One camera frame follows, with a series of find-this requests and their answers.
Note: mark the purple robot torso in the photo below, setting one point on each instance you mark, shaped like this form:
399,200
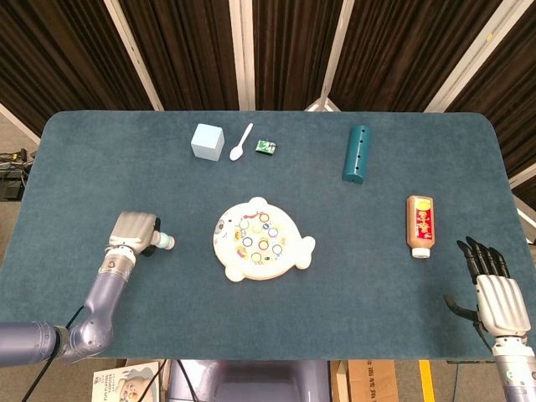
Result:
251,381

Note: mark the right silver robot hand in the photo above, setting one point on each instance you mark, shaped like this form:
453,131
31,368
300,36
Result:
500,303

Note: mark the brown sauce bottle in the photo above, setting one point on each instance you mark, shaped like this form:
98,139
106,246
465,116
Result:
419,226

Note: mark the brown cardboard box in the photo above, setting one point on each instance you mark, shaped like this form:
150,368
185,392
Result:
368,381

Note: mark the dark brown curtain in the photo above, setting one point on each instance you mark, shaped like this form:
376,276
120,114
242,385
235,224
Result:
188,50

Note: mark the right purple robot arm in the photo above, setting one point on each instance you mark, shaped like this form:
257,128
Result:
517,370

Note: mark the printed toy packaging box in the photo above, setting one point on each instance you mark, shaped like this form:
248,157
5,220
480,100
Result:
125,383

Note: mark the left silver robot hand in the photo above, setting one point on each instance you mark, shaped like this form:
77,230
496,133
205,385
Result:
130,230

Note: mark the left purple robot arm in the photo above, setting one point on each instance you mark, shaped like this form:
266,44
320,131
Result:
100,301

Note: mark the white fish-shaped toy board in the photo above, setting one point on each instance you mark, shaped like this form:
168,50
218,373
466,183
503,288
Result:
259,243

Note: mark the light blue cube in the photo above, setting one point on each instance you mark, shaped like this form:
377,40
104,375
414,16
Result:
205,142

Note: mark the white frame pole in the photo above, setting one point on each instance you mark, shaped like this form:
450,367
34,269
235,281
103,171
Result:
473,58
134,54
331,63
243,54

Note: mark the blue felt table cover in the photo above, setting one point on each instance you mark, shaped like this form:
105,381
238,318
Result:
335,318

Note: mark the black floor electronics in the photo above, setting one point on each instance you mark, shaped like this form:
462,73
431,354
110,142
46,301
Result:
10,176

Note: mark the white plastic spoon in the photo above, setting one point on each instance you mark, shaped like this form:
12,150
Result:
235,154

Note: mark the small green packet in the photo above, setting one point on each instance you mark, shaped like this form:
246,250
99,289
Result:
266,147

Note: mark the teal half-cylinder block with holes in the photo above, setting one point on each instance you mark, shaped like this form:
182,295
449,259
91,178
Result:
357,155

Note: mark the small white object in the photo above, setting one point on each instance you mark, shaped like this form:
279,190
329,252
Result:
165,240

